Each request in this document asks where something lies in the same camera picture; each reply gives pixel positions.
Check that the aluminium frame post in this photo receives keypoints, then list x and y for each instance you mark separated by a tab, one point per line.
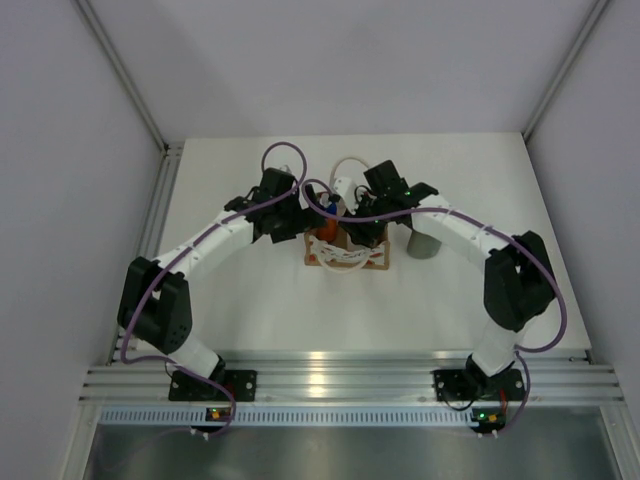
97	29
570	57

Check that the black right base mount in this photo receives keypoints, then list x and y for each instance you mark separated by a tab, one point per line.
462	388

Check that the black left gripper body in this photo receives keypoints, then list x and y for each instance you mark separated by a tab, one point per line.
292	219

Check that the aluminium mounting rail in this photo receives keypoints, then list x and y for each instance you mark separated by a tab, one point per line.
350	378

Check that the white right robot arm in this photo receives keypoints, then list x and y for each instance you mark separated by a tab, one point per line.
518	281

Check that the grey green squeeze bottle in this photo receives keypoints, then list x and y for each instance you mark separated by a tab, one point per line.
422	246

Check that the aluminium frame post left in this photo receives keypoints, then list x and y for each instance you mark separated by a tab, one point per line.
97	29

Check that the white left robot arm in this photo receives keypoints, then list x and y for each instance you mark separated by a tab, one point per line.
156	304

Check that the white slotted cable duct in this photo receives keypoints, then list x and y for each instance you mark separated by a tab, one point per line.
286	416

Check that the aluminium frame post right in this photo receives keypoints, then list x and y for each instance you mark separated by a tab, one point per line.
570	57

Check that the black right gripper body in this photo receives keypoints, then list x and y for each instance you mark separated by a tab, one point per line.
367	232

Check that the orange bottle blue cap left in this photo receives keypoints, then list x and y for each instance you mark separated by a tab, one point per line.
328	232

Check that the watermelon print canvas bag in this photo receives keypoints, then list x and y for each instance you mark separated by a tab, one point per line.
342	256

